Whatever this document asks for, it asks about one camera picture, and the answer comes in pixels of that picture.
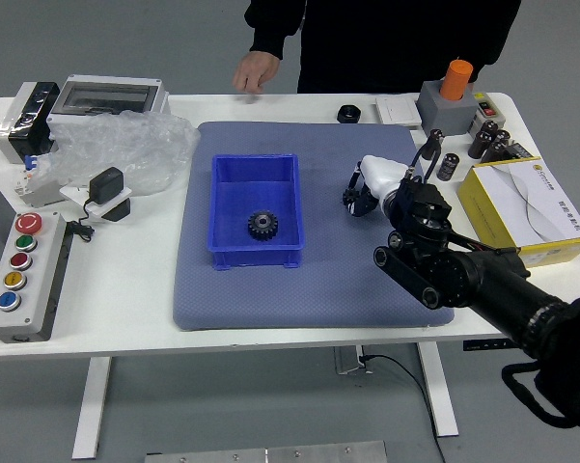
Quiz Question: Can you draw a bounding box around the grey-blue padded mat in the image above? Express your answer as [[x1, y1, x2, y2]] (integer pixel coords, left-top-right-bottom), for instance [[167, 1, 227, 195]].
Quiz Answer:
[[172, 120, 456, 332]]

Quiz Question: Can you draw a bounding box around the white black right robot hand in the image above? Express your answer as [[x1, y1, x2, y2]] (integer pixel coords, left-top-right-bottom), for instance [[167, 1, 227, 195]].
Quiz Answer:
[[342, 154, 410, 218]]

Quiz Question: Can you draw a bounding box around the black table height controller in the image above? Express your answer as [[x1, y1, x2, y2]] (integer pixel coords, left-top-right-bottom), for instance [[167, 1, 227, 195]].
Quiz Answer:
[[461, 339, 518, 352]]

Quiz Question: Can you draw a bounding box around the clear plastic bag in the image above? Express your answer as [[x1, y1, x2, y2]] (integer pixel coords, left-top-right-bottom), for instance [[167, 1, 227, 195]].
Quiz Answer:
[[31, 109, 202, 198]]

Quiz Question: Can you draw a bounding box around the big black gear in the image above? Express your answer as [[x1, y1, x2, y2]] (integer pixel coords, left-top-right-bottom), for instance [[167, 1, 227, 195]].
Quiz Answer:
[[246, 209, 280, 242]]

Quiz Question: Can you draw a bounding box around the person's torso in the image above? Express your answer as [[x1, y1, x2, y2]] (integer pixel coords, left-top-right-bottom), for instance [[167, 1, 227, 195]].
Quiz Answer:
[[243, 0, 522, 95]]

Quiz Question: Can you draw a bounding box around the grey square block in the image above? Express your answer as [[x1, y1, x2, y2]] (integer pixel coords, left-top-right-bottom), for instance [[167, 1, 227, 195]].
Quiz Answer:
[[417, 81, 482, 136]]

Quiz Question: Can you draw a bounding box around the grey under-table control box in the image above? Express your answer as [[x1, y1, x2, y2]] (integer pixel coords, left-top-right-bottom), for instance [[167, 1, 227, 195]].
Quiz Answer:
[[332, 344, 368, 376]]

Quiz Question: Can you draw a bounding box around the black hex nut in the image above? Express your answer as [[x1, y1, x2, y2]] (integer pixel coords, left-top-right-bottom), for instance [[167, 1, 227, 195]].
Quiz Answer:
[[336, 103, 363, 124]]

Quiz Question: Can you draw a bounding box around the white black electrical enclosure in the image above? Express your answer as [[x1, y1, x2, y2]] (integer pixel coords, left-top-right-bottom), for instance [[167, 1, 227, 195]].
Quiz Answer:
[[0, 80, 62, 165]]

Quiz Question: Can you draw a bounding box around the grey five-button control station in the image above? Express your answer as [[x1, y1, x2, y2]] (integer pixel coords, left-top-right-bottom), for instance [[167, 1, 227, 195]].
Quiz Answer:
[[0, 210, 73, 344]]

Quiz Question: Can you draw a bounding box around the white black adapter stand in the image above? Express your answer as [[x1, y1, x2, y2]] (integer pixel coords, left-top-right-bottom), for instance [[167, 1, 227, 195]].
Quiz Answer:
[[59, 182, 134, 224]]

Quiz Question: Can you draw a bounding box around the small black circuit module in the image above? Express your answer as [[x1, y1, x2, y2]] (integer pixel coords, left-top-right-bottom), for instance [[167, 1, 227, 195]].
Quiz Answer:
[[509, 139, 535, 160]]

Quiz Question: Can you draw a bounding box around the white table leg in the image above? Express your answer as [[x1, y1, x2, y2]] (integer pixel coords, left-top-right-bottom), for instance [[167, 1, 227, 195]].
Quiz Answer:
[[416, 341, 460, 438], [70, 356, 113, 460]]

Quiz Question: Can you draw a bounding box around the blue plastic box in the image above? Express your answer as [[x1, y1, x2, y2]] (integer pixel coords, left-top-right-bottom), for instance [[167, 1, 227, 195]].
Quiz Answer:
[[207, 152, 306, 271]]

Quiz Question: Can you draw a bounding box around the black power adapter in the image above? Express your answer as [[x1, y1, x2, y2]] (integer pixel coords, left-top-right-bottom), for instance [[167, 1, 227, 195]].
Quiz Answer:
[[89, 166, 125, 206]]

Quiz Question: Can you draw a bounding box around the black adapter cord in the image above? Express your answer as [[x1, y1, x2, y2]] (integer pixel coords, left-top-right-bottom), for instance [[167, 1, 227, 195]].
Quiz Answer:
[[65, 197, 97, 243]]

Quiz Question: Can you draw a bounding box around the orange cylinder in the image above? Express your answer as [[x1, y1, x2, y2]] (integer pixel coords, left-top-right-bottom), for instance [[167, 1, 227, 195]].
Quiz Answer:
[[438, 59, 475, 102]]

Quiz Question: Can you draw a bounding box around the yellow white cardboard box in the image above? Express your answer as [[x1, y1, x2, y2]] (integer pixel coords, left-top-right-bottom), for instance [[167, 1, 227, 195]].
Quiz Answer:
[[456, 156, 580, 269]]

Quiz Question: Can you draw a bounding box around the white wall switch plate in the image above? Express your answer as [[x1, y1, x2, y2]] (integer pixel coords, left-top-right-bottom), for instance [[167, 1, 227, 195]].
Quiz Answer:
[[374, 95, 422, 129]]

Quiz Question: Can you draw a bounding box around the white red-black push-button switch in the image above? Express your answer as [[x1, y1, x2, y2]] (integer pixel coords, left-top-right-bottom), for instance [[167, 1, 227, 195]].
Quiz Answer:
[[467, 91, 501, 139]]

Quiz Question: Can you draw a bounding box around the white blue circuit breaker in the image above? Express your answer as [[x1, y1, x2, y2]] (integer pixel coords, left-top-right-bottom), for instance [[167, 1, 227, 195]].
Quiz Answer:
[[13, 153, 67, 209]]

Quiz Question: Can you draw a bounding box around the black under-table power cable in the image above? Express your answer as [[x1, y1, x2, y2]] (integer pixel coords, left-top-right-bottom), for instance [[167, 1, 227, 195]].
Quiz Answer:
[[359, 354, 448, 463]]

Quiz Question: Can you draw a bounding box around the grey distribution box clear cover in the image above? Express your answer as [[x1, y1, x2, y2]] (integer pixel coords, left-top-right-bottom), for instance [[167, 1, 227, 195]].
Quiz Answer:
[[46, 74, 171, 141]]

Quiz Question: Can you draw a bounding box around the person's right hand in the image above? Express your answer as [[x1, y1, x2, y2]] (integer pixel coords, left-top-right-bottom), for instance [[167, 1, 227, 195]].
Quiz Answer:
[[233, 50, 280, 95]]

